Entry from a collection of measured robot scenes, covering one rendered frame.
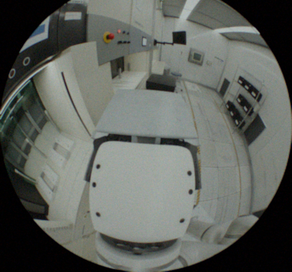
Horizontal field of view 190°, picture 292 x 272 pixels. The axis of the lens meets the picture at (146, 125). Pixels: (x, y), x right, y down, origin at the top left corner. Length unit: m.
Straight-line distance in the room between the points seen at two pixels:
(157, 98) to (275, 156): 2.74
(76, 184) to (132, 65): 1.76
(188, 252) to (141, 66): 1.83
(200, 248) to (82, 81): 0.47
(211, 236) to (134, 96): 0.59
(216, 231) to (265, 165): 2.42
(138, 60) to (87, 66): 1.43
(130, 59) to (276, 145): 3.53
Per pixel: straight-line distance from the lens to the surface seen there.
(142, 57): 1.70
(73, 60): 0.31
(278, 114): 2.87
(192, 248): 0.18
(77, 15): 0.43
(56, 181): 0.70
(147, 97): 0.15
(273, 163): 2.77
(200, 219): 0.74
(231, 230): 0.46
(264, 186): 2.87
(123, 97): 0.15
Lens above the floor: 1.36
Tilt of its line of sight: 49 degrees down
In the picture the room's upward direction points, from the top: 4 degrees clockwise
